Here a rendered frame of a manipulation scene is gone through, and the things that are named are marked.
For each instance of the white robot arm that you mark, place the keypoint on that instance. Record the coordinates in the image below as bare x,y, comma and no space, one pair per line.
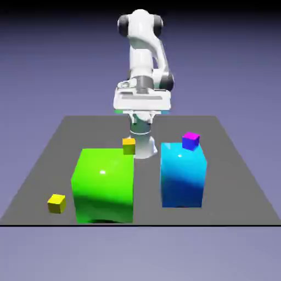
140,59

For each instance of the small yellow cube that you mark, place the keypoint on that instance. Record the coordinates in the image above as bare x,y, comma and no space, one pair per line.
56,204

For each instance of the small magenta cube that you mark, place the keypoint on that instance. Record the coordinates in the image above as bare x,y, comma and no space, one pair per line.
190,142

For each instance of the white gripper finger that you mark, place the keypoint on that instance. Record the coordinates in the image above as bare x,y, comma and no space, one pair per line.
134,118
149,118

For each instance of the small orange cube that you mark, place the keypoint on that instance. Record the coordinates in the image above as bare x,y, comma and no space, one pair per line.
128,146

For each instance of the large cyan box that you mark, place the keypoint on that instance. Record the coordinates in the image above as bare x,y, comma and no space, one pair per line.
182,175

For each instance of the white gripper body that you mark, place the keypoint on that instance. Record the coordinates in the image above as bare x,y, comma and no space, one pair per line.
142,101

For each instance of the large green box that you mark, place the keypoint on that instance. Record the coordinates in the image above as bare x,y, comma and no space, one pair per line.
103,184

